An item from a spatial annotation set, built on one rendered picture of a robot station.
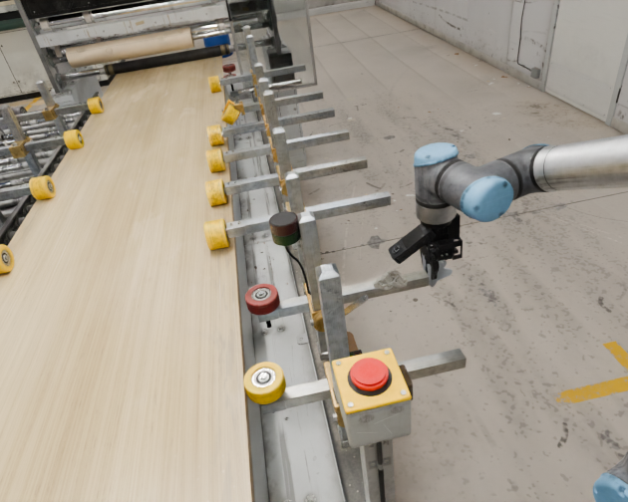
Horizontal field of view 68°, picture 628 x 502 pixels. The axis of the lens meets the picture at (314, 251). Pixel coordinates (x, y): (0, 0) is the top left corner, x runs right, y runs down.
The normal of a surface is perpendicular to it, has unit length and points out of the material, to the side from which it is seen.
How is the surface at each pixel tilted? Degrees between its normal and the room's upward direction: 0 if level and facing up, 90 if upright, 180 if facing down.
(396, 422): 90
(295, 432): 0
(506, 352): 0
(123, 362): 0
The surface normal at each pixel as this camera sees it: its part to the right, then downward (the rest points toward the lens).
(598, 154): -0.91, -0.19
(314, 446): -0.12, -0.80
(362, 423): 0.18, 0.57
